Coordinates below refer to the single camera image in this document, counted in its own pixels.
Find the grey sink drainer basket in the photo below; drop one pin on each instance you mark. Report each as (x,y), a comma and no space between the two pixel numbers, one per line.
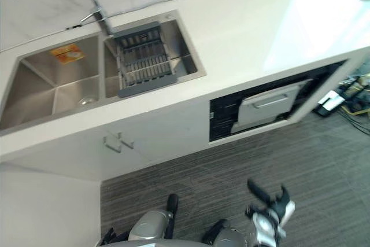
(144,62)

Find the silver left robot leg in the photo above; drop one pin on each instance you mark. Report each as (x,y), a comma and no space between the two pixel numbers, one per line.
(150,228)

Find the white and black box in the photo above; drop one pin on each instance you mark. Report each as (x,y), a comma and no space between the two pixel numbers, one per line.
(331,101)

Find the dark left robot foot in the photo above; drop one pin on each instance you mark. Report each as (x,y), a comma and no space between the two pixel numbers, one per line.
(172,203)

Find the orange sticker label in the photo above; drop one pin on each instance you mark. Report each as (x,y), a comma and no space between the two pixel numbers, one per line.
(68,54)

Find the built-in black dishwasher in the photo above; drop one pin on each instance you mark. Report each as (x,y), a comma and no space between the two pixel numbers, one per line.
(222,114)

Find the silver right robot leg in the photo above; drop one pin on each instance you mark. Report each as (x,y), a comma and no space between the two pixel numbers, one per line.
(225,235)

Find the silver dishwasher door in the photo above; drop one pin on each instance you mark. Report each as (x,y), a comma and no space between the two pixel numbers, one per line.
(269,111)

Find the silver robot leg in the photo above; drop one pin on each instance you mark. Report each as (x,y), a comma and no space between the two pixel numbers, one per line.
(150,228)
(225,235)

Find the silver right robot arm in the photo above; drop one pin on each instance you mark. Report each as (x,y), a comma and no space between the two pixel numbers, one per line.
(267,232)

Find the stainless steel double sink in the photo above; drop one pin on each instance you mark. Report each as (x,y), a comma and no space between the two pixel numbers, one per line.
(72,85)

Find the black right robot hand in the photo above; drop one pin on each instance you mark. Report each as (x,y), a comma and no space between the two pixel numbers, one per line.
(281,209)

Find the chrome kitchen faucet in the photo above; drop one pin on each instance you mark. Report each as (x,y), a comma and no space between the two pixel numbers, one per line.
(99,10)

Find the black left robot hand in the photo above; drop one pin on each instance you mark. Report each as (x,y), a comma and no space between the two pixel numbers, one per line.
(114,235)

